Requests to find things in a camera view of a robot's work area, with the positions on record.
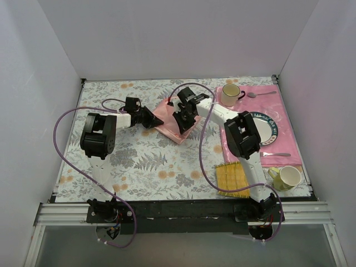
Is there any peach satin napkin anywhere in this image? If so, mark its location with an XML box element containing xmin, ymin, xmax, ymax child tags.
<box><xmin>153</xmin><ymin>98</ymin><xmax>201</xmax><ymax>145</ymax></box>

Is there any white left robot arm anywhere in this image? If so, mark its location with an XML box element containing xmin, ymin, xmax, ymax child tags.
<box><xmin>80</xmin><ymin>97</ymin><xmax>164</xmax><ymax>203</ymax></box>

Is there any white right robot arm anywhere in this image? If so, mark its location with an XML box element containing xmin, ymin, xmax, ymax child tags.
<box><xmin>167</xmin><ymin>87</ymin><xmax>278</xmax><ymax>221</ymax></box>

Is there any floral patterned tablecloth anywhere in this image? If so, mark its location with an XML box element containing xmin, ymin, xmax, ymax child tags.
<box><xmin>54</xmin><ymin>76</ymin><xmax>312</xmax><ymax>202</ymax></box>

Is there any white mug black rim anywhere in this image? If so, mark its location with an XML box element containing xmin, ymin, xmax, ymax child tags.
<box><xmin>220</xmin><ymin>83</ymin><xmax>246</xmax><ymax>107</ymax></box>

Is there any small silver spoon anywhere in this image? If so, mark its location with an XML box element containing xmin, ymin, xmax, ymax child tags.
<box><xmin>247</xmin><ymin>91</ymin><xmax>277</xmax><ymax>98</ymax></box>

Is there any yellow bamboo tray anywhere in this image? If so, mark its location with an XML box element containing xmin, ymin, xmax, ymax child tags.
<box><xmin>215</xmin><ymin>162</ymin><xmax>249</xmax><ymax>190</ymax></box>

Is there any pink floral placemat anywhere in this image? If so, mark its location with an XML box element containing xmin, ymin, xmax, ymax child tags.
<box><xmin>229</xmin><ymin>85</ymin><xmax>302</xmax><ymax>167</ymax></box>

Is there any white plate green rim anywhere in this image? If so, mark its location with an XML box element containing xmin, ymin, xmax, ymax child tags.
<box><xmin>251</xmin><ymin>112</ymin><xmax>279</xmax><ymax>146</ymax></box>

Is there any silver fork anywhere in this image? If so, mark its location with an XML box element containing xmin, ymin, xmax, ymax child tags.
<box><xmin>260</xmin><ymin>152</ymin><xmax>291</xmax><ymax>157</ymax></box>

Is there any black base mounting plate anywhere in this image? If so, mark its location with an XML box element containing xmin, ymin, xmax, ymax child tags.
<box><xmin>86</xmin><ymin>199</ymin><xmax>284</xmax><ymax>235</ymax></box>

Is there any yellow green mug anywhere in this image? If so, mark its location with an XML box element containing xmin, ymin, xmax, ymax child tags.
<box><xmin>268</xmin><ymin>166</ymin><xmax>301</xmax><ymax>191</ymax></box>

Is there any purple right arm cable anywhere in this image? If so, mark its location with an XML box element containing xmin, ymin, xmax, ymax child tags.
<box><xmin>168</xmin><ymin>82</ymin><xmax>282</xmax><ymax>242</ymax></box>

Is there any aluminium frame rail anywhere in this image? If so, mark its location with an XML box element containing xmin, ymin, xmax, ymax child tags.
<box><xmin>25</xmin><ymin>201</ymin><xmax>347</xmax><ymax>266</ymax></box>

